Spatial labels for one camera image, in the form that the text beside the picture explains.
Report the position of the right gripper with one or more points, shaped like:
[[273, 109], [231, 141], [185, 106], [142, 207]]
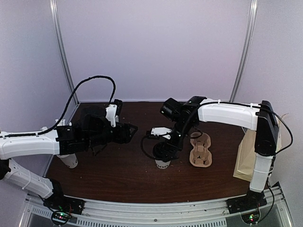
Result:
[[167, 150]]

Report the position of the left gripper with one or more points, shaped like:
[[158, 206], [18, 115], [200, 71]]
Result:
[[122, 135]]

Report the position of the white paper cup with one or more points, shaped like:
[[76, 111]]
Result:
[[162, 164]]

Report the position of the cardboard cup carrier tray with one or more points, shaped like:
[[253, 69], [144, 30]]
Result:
[[200, 156]]

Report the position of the brown paper bag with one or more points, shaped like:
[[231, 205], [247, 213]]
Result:
[[246, 157]]

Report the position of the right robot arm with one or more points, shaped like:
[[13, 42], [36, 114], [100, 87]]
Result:
[[256, 117]]

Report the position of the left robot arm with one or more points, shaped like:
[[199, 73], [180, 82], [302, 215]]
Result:
[[97, 126]]

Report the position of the white cup holding straws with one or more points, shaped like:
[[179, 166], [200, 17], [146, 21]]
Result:
[[69, 160]]

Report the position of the paper wrapped straws bundle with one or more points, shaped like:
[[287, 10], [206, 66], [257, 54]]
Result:
[[62, 122]]

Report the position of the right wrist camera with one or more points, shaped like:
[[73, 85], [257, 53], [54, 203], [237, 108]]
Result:
[[159, 132]]

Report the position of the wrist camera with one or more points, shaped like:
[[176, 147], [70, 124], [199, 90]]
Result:
[[159, 132], [113, 111]]

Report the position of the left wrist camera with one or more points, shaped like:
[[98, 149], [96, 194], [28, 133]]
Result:
[[113, 111]]

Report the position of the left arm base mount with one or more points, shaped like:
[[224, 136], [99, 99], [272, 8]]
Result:
[[62, 208]]

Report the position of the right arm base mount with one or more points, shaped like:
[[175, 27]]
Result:
[[247, 206]]

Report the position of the aluminium front rail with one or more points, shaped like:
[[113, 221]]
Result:
[[213, 213]]

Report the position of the left aluminium frame post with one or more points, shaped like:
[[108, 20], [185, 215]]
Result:
[[58, 32]]

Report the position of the aluminium frame post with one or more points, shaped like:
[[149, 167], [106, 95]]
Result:
[[246, 47], [58, 32]]

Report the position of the right aluminium frame post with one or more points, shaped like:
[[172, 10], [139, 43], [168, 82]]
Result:
[[246, 47]]

